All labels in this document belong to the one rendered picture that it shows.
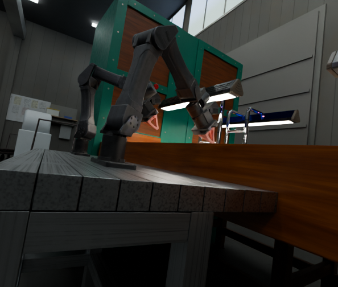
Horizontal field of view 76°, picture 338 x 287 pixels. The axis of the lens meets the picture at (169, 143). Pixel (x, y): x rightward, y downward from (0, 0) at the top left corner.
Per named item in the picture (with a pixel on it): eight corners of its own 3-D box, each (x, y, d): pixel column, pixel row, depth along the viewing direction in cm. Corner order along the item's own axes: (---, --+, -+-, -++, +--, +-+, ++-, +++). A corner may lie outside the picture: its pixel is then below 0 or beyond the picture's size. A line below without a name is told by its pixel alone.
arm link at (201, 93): (196, 102, 98) (188, 77, 91) (213, 101, 92) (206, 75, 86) (184, 116, 91) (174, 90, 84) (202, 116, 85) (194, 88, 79)
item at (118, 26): (96, 128, 137) (119, -10, 145) (77, 131, 183) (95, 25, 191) (233, 156, 214) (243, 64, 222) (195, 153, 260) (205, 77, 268)
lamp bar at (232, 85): (232, 91, 94) (234, 75, 95) (157, 108, 145) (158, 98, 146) (243, 96, 98) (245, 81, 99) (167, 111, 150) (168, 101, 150)
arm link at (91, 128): (95, 138, 110) (98, 77, 115) (87, 136, 104) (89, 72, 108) (86, 139, 112) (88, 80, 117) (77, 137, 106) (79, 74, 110)
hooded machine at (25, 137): (11, 172, 466) (23, 110, 477) (42, 174, 496) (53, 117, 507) (6, 176, 402) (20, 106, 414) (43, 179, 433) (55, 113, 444)
